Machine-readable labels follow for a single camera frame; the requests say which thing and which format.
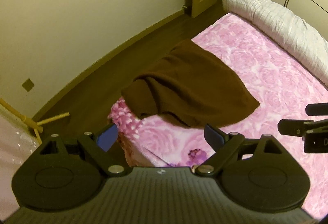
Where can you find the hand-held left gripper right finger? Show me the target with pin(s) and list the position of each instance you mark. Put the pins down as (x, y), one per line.
(212, 136)

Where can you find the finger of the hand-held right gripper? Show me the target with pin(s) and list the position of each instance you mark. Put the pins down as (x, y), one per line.
(317, 109)
(294, 126)

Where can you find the yellow wooden rack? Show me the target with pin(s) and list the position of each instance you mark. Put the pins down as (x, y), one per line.
(33, 124)

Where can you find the white rolled quilt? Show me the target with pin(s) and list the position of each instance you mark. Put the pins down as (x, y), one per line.
(276, 18)

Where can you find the brown knit sweater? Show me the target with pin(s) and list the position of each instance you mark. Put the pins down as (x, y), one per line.
(189, 85)

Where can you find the wall socket plate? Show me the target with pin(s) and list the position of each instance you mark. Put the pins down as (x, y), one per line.
(28, 84)

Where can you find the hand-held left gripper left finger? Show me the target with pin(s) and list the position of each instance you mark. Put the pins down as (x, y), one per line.
(109, 136)

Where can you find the pale plastic cover sheet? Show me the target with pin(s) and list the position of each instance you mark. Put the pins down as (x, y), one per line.
(10, 157)

